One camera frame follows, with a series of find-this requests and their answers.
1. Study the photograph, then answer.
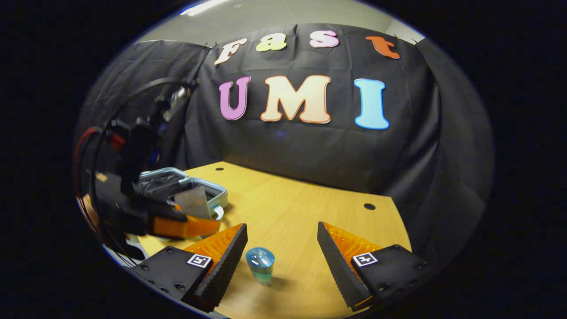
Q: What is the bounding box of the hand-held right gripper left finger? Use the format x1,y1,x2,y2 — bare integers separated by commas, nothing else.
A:
131,223,249,311

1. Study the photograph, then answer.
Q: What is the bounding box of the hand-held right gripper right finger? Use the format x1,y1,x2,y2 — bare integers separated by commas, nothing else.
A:
316,221,438,312

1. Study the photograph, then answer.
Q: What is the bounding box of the grey cosmetic sachet packet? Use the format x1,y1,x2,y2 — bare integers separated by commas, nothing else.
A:
174,185,214,221

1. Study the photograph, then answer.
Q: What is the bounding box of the clear blue cosmetic bottle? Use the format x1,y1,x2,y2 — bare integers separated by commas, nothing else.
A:
245,247,276,286

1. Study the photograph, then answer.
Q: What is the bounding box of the black backdrop cloth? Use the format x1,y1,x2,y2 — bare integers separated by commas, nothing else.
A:
75,23,494,266

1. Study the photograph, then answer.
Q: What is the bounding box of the ceiling light panel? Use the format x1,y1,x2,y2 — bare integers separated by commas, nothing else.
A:
179,0,231,16

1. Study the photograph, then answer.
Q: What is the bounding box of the red cable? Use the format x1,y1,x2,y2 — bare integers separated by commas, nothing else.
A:
73,126,125,198

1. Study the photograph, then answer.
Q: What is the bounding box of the black cable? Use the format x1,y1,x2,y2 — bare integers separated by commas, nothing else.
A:
91,77,198,266

